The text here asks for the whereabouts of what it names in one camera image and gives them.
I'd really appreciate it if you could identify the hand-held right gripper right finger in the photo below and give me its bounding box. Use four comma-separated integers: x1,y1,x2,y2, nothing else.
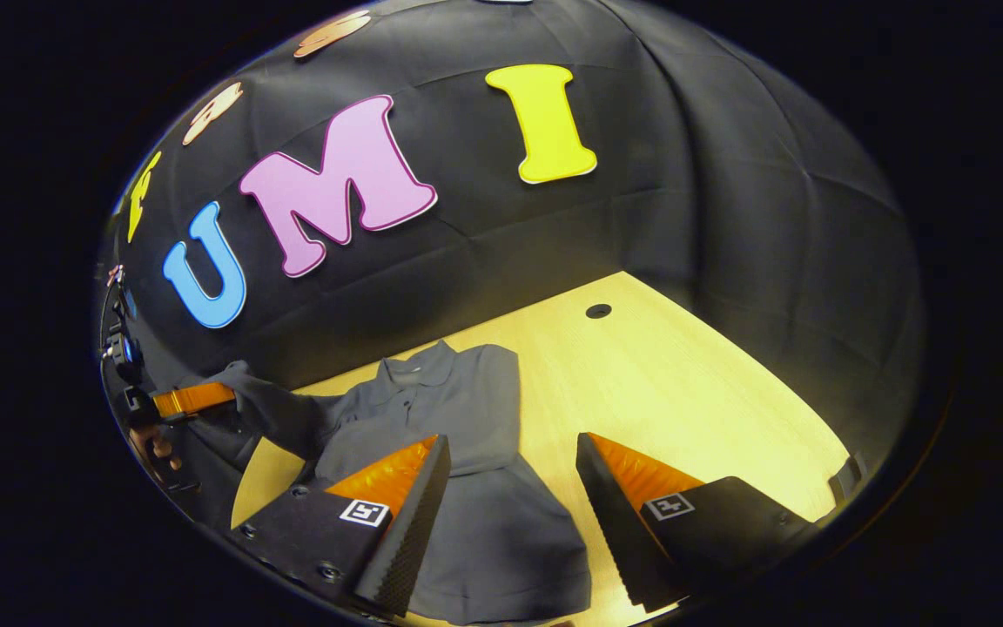
576,432,820,615

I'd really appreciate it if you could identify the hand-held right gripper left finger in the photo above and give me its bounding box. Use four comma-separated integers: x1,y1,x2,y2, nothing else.
230,434,452,619

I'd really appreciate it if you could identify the grey button shirt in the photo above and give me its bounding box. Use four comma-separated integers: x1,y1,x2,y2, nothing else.
192,340,594,626

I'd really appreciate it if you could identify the black backdrop cloth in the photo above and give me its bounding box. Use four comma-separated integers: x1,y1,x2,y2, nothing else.
97,0,925,489

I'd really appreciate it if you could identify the black table edge bracket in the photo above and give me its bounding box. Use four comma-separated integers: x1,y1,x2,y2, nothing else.
828,453,868,508

